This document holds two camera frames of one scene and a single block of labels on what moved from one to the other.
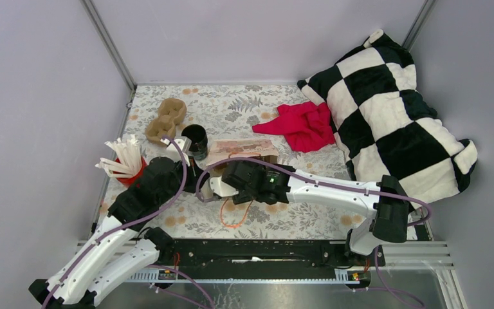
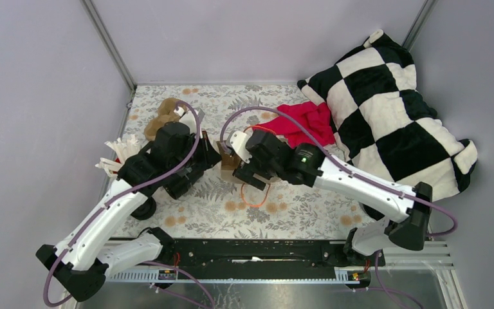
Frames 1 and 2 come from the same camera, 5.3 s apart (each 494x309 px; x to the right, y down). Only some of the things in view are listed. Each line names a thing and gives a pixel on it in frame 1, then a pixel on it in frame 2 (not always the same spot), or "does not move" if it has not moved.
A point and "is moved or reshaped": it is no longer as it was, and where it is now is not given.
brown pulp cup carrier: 171,112 does not move
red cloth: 305,125 does not move
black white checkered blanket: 386,129 does not move
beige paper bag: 224,150 is moved or reshaped
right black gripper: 241,197 -> 245,172
